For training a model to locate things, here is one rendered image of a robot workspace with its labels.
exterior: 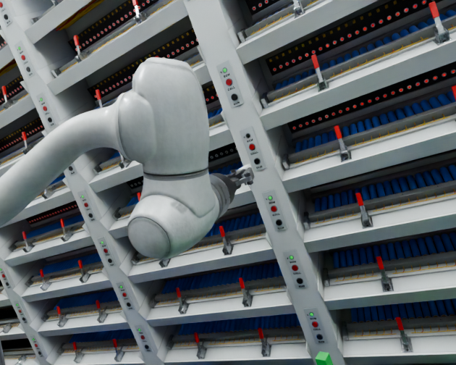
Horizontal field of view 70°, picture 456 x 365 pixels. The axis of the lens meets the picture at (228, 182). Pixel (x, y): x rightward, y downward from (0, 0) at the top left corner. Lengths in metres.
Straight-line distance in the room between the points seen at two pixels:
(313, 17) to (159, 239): 0.66
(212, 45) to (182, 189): 0.57
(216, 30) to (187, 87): 0.52
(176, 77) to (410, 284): 0.82
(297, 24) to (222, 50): 0.21
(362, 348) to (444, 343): 0.22
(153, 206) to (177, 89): 0.16
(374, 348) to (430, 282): 0.27
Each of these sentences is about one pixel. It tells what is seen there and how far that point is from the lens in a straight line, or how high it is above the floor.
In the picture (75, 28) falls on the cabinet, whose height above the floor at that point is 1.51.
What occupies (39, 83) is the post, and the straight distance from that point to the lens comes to 1.40.
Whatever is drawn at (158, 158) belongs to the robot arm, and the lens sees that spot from 0.47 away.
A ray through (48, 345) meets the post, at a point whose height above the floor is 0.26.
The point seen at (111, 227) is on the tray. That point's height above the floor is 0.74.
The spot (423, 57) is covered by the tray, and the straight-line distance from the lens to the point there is 0.89.
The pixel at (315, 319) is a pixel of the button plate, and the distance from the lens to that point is 1.10.
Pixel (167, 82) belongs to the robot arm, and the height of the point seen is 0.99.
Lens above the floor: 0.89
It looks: 7 degrees down
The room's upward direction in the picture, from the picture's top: 20 degrees counter-clockwise
